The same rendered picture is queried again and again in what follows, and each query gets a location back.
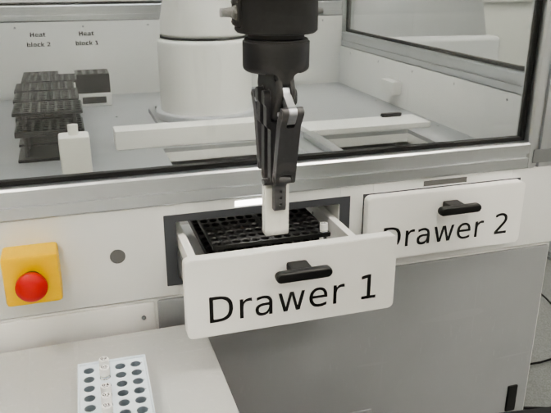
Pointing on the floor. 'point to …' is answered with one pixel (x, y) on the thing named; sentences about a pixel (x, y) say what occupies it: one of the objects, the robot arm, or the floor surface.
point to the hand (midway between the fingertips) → (275, 206)
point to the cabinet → (361, 342)
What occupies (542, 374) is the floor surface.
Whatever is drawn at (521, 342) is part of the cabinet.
